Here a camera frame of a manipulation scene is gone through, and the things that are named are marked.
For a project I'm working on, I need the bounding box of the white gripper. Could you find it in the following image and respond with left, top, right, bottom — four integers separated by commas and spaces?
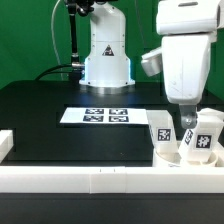
161, 33, 212, 129

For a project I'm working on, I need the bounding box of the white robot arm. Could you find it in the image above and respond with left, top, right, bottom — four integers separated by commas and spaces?
80, 0, 224, 129

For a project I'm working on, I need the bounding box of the white sheet with tags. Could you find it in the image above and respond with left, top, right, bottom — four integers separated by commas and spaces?
60, 107, 148, 125

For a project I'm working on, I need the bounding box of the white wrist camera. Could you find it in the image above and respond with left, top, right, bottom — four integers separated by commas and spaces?
141, 47, 162, 77

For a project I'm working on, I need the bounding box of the grey cable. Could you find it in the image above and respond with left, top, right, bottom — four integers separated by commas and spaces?
50, 0, 65, 81

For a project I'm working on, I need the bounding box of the black cable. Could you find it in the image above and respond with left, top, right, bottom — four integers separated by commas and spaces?
35, 63, 84, 82

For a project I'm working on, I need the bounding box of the white U-shaped fence frame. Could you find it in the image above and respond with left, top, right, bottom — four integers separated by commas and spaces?
0, 130, 224, 194

